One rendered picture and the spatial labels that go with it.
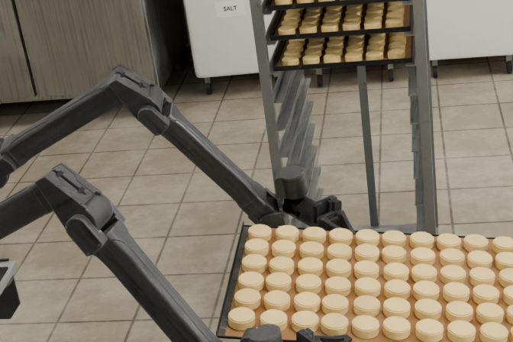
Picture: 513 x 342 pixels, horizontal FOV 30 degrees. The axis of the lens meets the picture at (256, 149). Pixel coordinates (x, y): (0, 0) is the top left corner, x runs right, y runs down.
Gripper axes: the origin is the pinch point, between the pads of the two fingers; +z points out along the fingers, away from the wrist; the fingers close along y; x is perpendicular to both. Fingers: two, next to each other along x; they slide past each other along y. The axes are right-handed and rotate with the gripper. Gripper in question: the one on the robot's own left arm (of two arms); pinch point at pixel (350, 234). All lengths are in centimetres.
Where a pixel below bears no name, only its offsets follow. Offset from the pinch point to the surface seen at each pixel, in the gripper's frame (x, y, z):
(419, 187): -77, 34, -49
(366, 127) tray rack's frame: -102, 37, -99
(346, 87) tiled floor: -222, 91, -236
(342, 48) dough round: -63, -10, -70
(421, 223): -72, 43, -44
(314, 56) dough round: -51, -11, -69
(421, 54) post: -67, -14, -42
